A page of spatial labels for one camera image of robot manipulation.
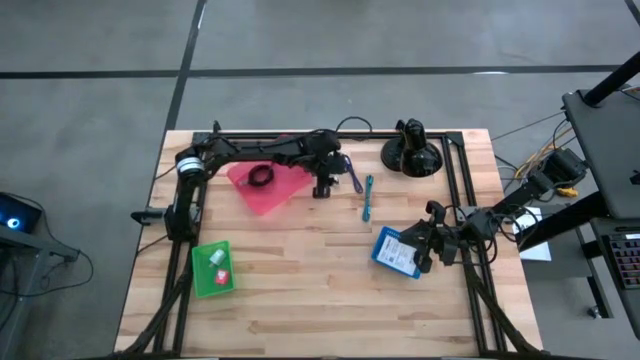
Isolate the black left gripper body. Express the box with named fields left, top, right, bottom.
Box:
left=312, top=149, right=351, bottom=199

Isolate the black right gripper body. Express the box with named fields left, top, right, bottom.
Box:
left=412, top=222, right=459, bottom=274

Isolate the purple cable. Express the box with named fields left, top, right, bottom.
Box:
left=342, top=154, right=365, bottom=195

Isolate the teal braided cable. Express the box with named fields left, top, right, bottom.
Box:
left=361, top=174, right=375, bottom=223

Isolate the blue plastic bin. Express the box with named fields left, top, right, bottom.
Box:
left=370, top=225, right=424, bottom=280

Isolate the pink plastic bin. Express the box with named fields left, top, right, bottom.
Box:
left=226, top=149, right=317, bottom=217

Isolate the green plastic bin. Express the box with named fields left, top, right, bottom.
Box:
left=191, top=239, right=237, bottom=300

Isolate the white paper sheet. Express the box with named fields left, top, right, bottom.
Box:
left=512, top=207, right=554, bottom=263

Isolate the grey desk top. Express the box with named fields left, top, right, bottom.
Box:
left=562, top=87, right=640, bottom=221

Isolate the black keyboard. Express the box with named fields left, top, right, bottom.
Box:
left=602, top=232, right=640, bottom=291

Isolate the black pole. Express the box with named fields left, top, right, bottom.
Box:
left=583, top=49, right=640, bottom=107

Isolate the black equipment stand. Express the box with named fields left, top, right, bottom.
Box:
left=0, top=229, right=81, bottom=360

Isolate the black device with blue light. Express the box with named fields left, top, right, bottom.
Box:
left=0, top=192, right=44, bottom=234

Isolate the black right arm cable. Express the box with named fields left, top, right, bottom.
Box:
left=424, top=199, right=448, bottom=226

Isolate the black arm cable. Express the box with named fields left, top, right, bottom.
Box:
left=334, top=115, right=374, bottom=136
left=424, top=199, right=448, bottom=226

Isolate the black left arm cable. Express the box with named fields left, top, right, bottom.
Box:
left=334, top=115, right=374, bottom=136

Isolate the black aluminium table frame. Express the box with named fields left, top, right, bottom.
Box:
left=117, top=119, right=546, bottom=359

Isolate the yellow cable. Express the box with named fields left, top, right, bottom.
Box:
left=514, top=144, right=579, bottom=197

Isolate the black desk leg frame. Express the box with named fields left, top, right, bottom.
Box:
left=514, top=192, right=640, bottom=341

